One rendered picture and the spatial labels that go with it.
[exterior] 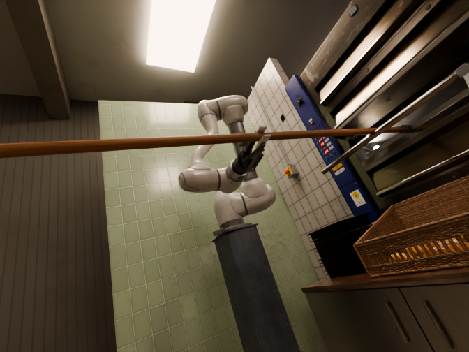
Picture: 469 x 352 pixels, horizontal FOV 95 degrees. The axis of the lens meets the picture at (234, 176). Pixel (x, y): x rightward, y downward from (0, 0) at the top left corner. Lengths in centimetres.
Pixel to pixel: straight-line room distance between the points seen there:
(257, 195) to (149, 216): 92
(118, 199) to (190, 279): 82
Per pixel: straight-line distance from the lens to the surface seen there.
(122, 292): 176
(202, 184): 92
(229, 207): 129
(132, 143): 62
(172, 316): 176
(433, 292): 108
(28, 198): 292
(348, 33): 190
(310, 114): 195
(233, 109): 137
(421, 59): 144
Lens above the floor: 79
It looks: 23 degrees up
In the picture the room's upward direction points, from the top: 19 degrees counter-clockwise
